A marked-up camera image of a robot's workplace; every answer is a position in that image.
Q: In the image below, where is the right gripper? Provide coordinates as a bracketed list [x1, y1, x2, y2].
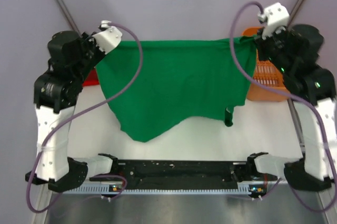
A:
[252, 22, 292, 75]

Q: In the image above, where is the green t shirt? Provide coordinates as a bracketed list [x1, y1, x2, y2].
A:
[96, 39, 250, 142]

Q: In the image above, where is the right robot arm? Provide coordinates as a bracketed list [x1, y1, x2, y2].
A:
[245, 24, 336, 192]

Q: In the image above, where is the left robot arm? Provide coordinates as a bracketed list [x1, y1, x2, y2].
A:
[25, 27, 122, 193]

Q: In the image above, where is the folded red t shirt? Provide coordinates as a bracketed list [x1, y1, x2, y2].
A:
[82, 68, 99, 87]

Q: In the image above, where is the orange plastic basket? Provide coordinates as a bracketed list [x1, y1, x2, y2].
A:
[242, 26, 290, 103]

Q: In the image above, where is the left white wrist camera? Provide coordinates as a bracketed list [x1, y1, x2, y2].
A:
[92, 20, 123, 54]

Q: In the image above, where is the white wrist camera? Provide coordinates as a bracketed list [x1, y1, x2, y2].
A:
[92, 20, 123, 54]
[257, 2, 290, 39]

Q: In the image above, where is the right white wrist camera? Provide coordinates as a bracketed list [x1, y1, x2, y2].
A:
[257, 2, 290, 39]

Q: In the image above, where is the left corner metal post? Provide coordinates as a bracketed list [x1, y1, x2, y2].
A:
[55, 0, 80, 33]

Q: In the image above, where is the grey slotted cable duct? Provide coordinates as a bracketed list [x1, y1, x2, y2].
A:
[64, 183, 252, 195]

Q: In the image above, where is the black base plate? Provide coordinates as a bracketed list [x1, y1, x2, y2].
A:
[88, 158, 280, 190]

